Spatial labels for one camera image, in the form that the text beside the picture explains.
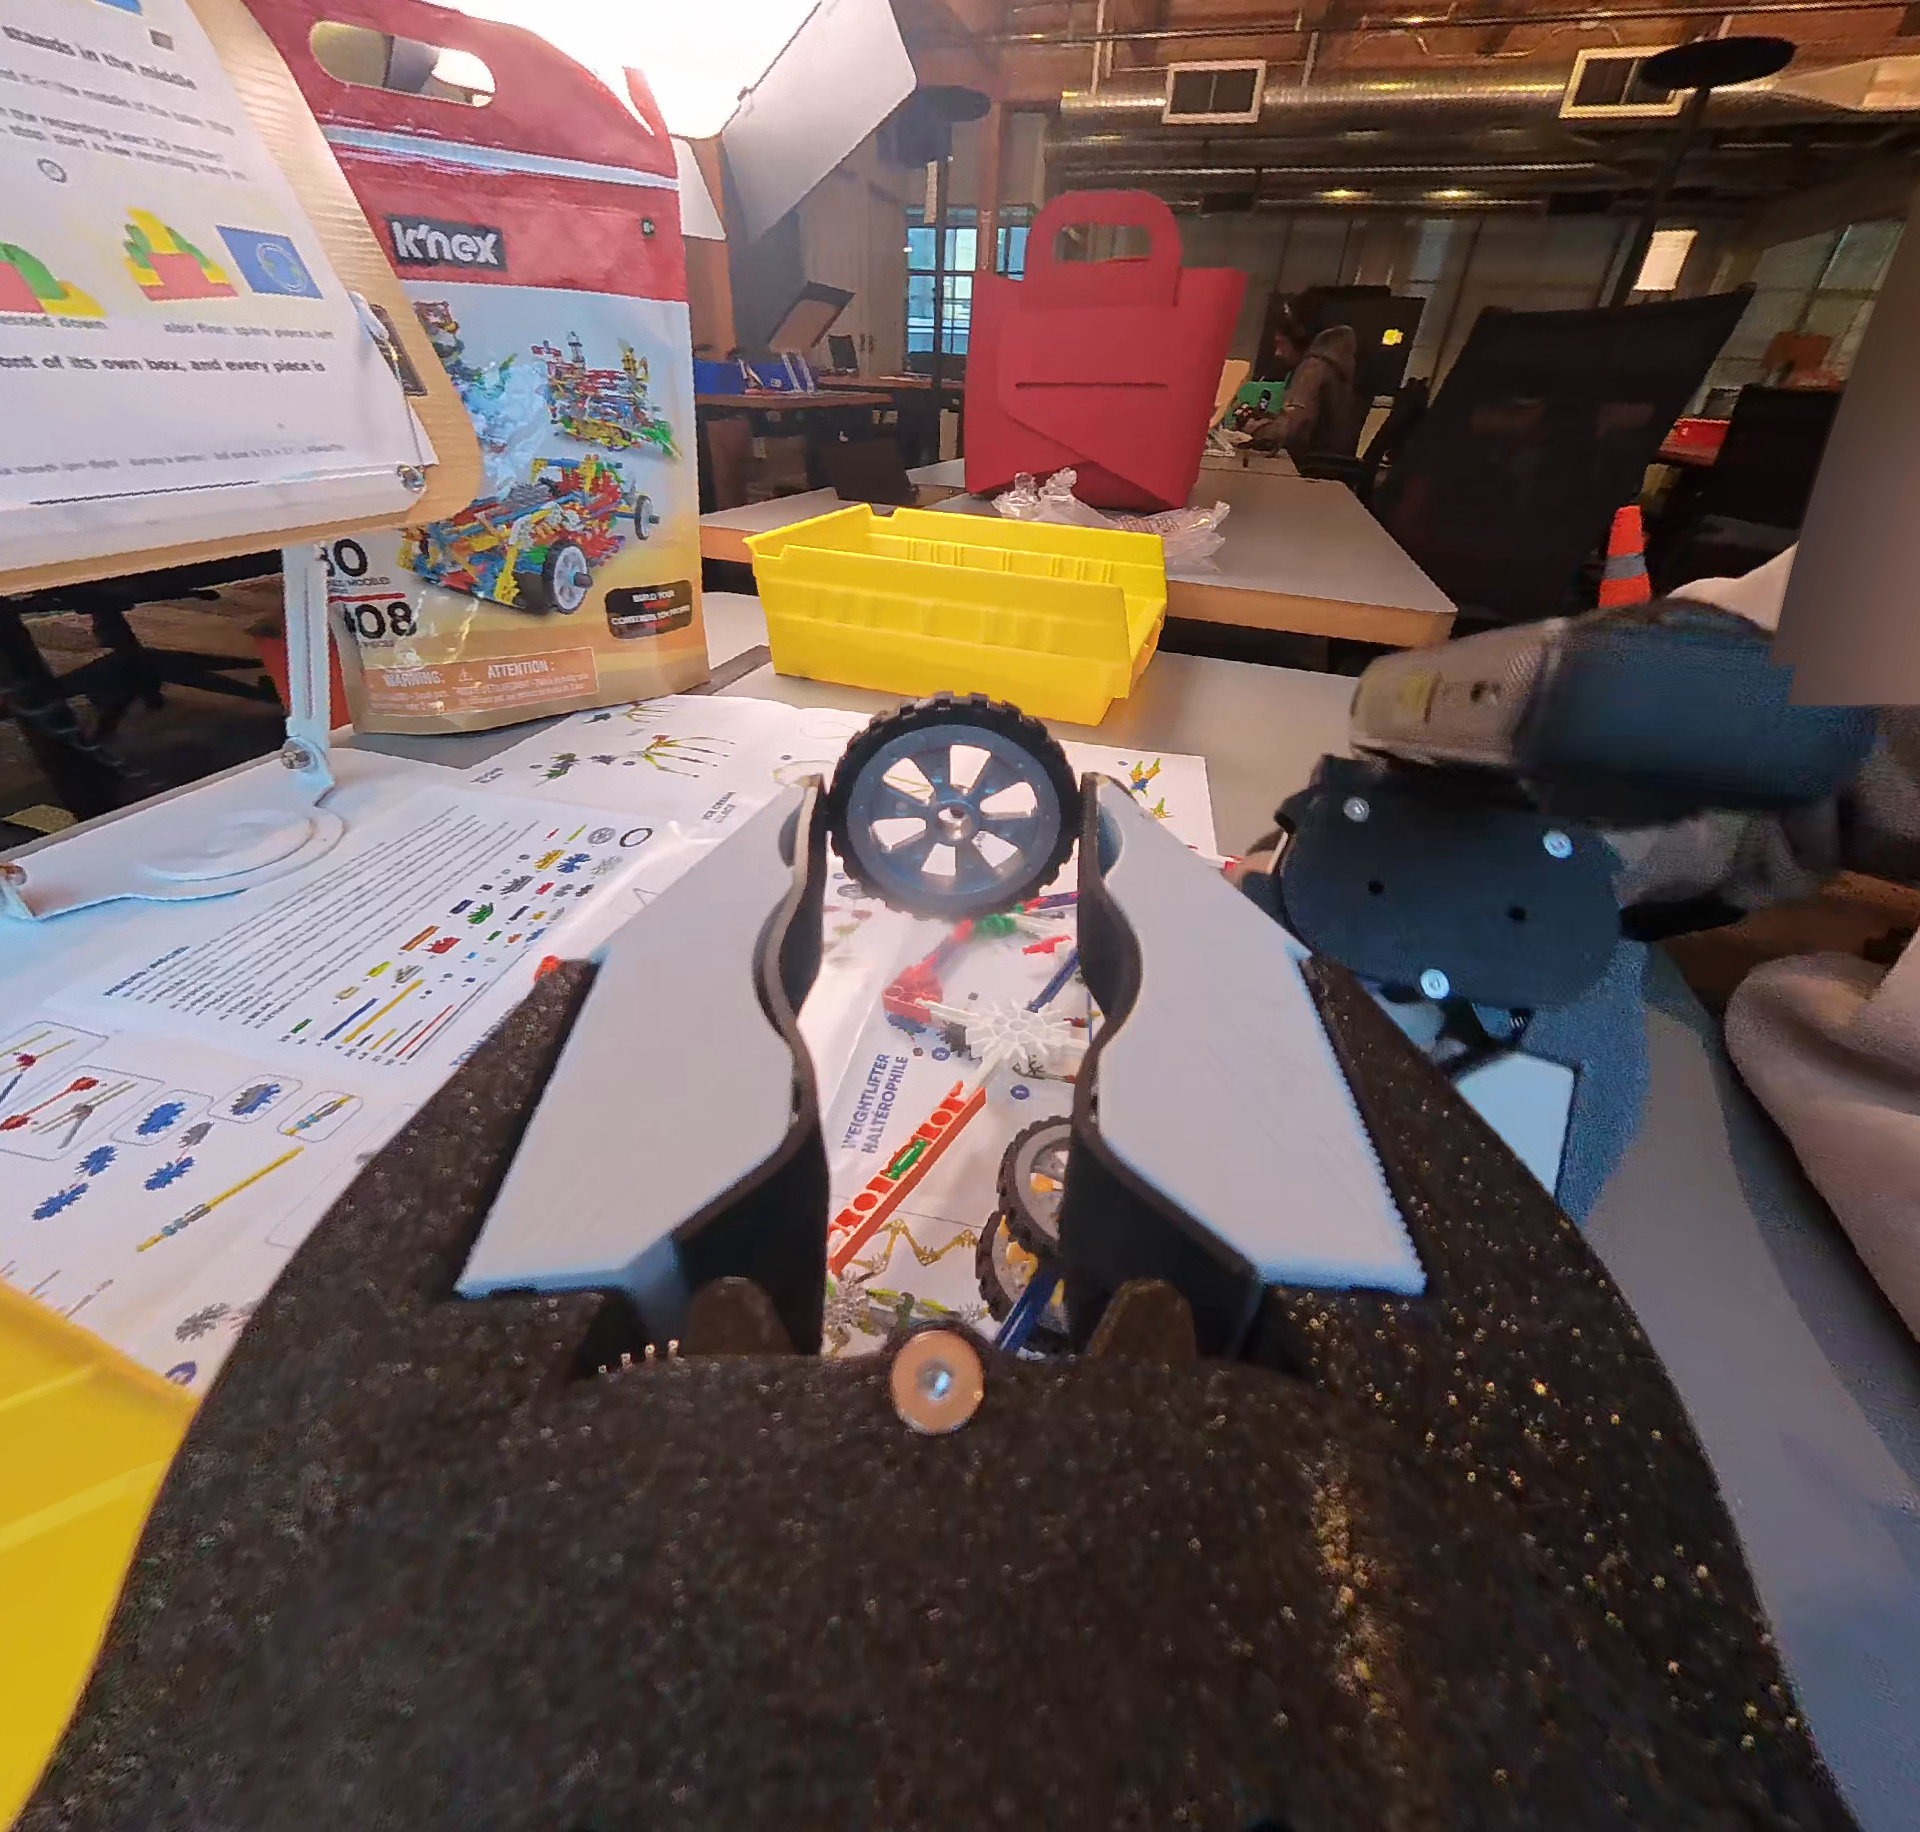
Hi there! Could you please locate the printed instruction sheet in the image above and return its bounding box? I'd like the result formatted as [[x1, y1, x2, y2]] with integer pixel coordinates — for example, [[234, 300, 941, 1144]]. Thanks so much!
[[0, 690, 1218, 1391]]

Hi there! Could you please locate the yellow plastic bin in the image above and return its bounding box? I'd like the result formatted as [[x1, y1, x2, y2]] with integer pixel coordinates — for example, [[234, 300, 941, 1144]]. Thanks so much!
[[0, 1276, 199, 1832], [748, 502, 1174, 733]]

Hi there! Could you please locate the black office chair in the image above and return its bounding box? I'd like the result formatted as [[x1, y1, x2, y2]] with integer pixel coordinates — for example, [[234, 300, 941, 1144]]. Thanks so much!
[[0, 579, 293, 820]]

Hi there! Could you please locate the cardboard toy box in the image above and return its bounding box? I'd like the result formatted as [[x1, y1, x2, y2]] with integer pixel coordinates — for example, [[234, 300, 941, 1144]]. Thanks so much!
[[202, 0, 716, 742]]

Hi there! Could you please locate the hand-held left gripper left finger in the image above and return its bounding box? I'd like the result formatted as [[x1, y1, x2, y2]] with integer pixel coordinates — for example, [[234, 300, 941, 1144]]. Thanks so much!
[[457, 783, 834, 1354]]

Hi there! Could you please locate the red bag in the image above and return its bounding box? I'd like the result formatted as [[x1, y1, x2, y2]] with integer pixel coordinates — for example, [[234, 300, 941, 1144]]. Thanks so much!
[[958, 188, 1249, 516]]

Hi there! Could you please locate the clear plastic bag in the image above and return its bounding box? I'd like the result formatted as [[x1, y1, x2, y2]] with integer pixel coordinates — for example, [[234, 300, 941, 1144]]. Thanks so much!
[[988, 464, 1233, 577]]

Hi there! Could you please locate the colourful construction toy model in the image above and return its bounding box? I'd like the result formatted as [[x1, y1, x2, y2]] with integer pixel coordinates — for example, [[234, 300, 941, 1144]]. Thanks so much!
[[822, 914, 1089, 1361]]

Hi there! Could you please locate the beige table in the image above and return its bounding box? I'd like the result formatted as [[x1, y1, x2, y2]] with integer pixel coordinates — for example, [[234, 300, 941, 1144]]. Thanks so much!
[[693, 449, 1459, 658]]

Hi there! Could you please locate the printed instruction board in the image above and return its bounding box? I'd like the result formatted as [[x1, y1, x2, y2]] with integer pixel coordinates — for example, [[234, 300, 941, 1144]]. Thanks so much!
[[0, 0, 483, 599]]

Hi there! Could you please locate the white light panel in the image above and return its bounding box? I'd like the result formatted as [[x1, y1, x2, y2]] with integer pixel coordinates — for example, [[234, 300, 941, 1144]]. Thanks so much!
[[402, 0, 918, 247]]

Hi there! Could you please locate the grey desk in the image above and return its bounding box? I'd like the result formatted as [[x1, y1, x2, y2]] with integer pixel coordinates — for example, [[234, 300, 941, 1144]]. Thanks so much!
[[0, 587, 1920, 1832]]

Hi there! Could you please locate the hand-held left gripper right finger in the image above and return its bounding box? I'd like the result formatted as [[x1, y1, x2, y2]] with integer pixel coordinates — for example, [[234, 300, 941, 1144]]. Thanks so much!
[[1063, 777, 1428, 1361]]

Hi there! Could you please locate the white stand base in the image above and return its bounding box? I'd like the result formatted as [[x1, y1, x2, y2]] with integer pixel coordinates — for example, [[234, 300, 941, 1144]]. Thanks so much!
[[0, 538, 353, 926]]

